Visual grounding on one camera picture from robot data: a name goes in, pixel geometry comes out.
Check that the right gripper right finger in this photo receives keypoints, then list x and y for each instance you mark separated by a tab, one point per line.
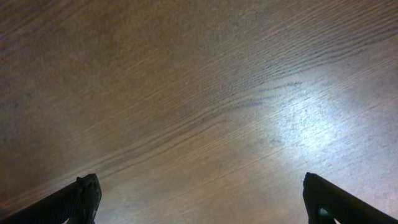
327	203

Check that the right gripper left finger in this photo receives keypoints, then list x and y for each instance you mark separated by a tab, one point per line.
75	203

